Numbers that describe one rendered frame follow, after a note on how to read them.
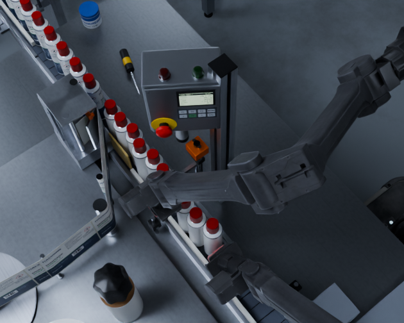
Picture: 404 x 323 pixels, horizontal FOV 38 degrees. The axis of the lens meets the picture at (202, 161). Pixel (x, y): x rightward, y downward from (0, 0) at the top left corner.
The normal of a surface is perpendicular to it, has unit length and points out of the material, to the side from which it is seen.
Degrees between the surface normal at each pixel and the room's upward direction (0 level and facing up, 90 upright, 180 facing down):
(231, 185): 80
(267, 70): 0
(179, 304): 0
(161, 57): 0
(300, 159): 49
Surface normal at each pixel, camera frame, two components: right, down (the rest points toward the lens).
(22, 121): -0.03, -0.45
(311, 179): -0.20, 0.37
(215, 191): -0.70, 0.55
